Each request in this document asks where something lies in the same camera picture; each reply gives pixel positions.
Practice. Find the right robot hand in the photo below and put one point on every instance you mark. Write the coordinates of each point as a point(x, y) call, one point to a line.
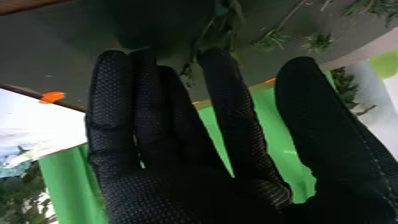
point(179, 186)

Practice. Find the white sheet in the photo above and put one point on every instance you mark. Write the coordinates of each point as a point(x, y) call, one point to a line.
point(29, 123)

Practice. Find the dark mat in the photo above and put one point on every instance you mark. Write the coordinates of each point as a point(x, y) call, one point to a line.
point(60, 50)

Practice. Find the green sprig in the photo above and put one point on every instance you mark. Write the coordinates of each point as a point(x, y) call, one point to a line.
point(374, 7)
point(209, 31)
point(275, 37)

